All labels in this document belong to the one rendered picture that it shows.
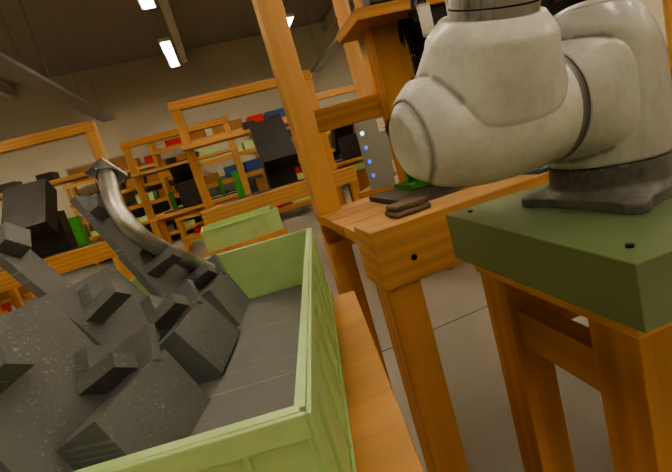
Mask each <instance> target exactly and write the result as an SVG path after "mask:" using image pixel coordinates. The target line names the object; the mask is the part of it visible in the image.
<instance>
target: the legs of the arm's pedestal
mask: <svg viewBox="0 0 672 472"><path fill-rule="evenodd" d="M480 274H481V278H482V283H483V287H484V292H485V296H486V301H487V305H488V309H489V314H490V318H491V323H492V327H493V332H494V336H495V341H496V345H497V350H498V354H499V358H500V363H501V367H502V372H503V376H504V381H505V385H506V390H507V394H508V399H509V403H510V407H511V412H512V416H513V421H514V425H515V430H516V434H517V439H518V443H519V448H520V452H521V456H522V461H523V465H524V470H525V472H575V467H574V461H573V456H572V451H571V446H570V441H569V436H568V431H567V426H566V421H565V416H564V411H563V406H562V401H561V395H560V390H559V385H558V380H557V375H556V370H555V365H554V364H556V365H557V366H559V367H561V368H562V369H564V370H565V371H567V372H569V373H570V374H572V375H574V376H575V377H577V378H578V379H580V380H582V381H583V382H585V383H586V384H588V385H590V386H591V387H593V388H595V389H596V390H598V391H599V392H601V396H602V402H603V408H604V413H605V419H606V425H607V431H608V436H609V442H610V448H611V453H612V459H613V465H614V470H615V472H672V325H671V326H669V327H667V328H665V329H663V330H660V331H658V332H656V333H654V334H652V335H649V336H647V337H645V338H643V339H635V338H633V337H631V336H628V335H626V334H624V333H621V332H619V331H616V330H614V329H612V328H609V327H607V326H605V325H602V324H600V323H598V322H595V321H593V320H590V319H588V322H589V327H586V326H584V325H582V324H580V323H577V322H575V321H573V320H571V319H573V318H575V317H578V316H580V315H579V314H576V313H574V312H572V311H569V310H567V309H564V308H562V307H560V306H557V305H555V304H553V303H550V302H548V301H546V300H543V299H541V298H538V297H536V296H534V295H531V294H529V293H527V292H524V291H522V290H520V289H517V288H515V287H512V286H510V285H508V284H505V283H503V282H501V281H498V280H496V279H494V278H491V277H489V276H486V275H484V274H482V273H480Z"/></svg>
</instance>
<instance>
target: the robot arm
mask: <svg viewBox="0 0 672 472"><path fill-rule="evenodd" d="M409 1H410V7H411V8H417V12H418V17H419V21H420V25H421V30H422V34H423V37H427V38H426V40H425V44H424V51H423V54H422V57H421V60H420V64H419V67H418V70H417V73H416V76H415V79H414V80H410V81H409V82H407V83H406V84H405V85H404V87H403V88H402V90H401V91H400V93H399V95H398V96H397V98H396V100H395V102H394V104H393V108H392V114H391V117H390V121H389V136H390V141H391V145H392V148H393V151H394V154H395V156H396V158H397V160H398V162H399V164H400V165H401V167H402V168H403V169H404V171H405V172H406V173H407V174H408V175H410V176H411V177H413V178H416V179H418V180H421V181H425V182H428V183H431V184H432V185H435V186H441V187H472V186H480V185H485V184H490V183H494V182H498V181H502V180H505V179H509V178H512V177H515V176H518V175H522V174H525V173H528V172H530V171H533V170H536V169H539V168H541V167H543V166H545V165H547V164H548V176H549V185H548V186H546V187H545V188H543V189H541V190H538V191H536V192H534V193H531V194H529V195H526V196H524V197H523V198H522V199H521V201H522V207H524V208H539V207H542V208H559V209H575V210H590V211H605V212H614V213H619V214H625V215H636V214H643V213H647V212H649V211H651V209H652V208H653V207H654V206H655V205H656V204H658V203H660V202H662V201H664V200H666V199H668V198H670V197H672V81H671V72H670V64H669V58H668V52H667V47H666V42H665V39H664V36H663V34H662V31H661V29H660V27H659V25H658V23H657V21H656V19H655V18H654V16H653V15H652V14H651V12H650V11H649V10H648V8H647V7H646V6H645V5H644V4H643V3H642V2H641V1H639V0H586V1H583V2H580V3H577V4H574V5H572V6H569V7H567V8H565V9H563V10H561V11H560V12H558V13H557V14H555V15H554V16H552V15H551V13H550V12H549V11H548V10H547V8H546V7H542V6H541V0H444V1H445V5H446V10H447V16H446V17H443V18H441V19H440V20H439V21H438V22H437V24H436V25H435V26H434V23H433V18H432V14H431V9H430V5H429V2H426V0H409Z"/></svg>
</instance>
